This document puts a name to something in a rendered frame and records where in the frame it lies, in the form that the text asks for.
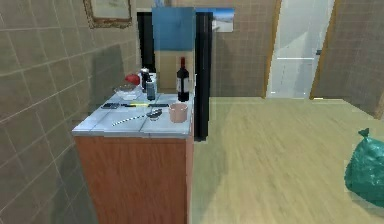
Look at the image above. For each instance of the clear glass bowl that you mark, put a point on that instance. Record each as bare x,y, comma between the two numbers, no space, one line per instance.
126,91

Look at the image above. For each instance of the red apple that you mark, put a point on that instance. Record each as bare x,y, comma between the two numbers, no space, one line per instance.
132,79

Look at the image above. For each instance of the black flat remote control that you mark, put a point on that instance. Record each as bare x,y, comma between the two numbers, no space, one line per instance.
158,105

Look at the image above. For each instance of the black fridge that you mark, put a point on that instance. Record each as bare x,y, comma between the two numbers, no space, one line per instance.
203,80

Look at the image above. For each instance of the blue landscape wall picture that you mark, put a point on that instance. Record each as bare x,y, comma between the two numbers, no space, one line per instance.
223,19

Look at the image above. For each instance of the dark grey spray bottle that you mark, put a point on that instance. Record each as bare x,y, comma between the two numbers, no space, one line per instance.
151,89

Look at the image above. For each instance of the black pepper grinder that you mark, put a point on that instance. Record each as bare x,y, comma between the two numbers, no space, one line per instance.
144,79

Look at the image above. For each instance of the white room door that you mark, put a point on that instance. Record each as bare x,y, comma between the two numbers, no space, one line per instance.
300,50

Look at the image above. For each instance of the pink cup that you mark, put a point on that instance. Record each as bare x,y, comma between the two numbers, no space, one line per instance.
178,112

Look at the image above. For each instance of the dark red wine bottle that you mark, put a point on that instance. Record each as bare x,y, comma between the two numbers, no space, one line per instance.
182,83

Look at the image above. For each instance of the blue and tan panel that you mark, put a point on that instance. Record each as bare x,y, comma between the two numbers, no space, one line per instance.
173,46

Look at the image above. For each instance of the gold framed wall picture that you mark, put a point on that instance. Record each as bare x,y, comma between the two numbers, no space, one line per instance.
108,11

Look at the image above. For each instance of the green garbage bag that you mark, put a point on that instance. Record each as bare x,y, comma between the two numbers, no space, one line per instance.
366,171

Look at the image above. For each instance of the orange wooden counter cabinet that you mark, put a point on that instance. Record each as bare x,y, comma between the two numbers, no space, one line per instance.
133,173

